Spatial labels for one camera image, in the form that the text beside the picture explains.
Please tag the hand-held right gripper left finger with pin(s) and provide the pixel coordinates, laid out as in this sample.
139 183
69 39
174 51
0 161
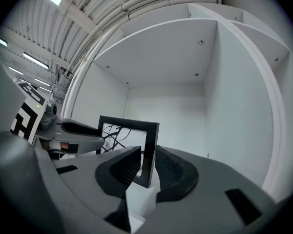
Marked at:
88 179

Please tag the black picture frame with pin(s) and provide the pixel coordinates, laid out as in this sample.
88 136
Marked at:
151 140

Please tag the bundle of white ceiling pipes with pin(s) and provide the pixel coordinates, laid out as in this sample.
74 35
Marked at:
136 1

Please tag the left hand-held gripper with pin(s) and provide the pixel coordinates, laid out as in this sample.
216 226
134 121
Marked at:
24 121

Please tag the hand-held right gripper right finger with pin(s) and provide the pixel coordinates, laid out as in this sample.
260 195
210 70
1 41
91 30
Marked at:
210 179

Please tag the white shelf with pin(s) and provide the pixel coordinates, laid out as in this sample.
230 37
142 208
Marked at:
161 57

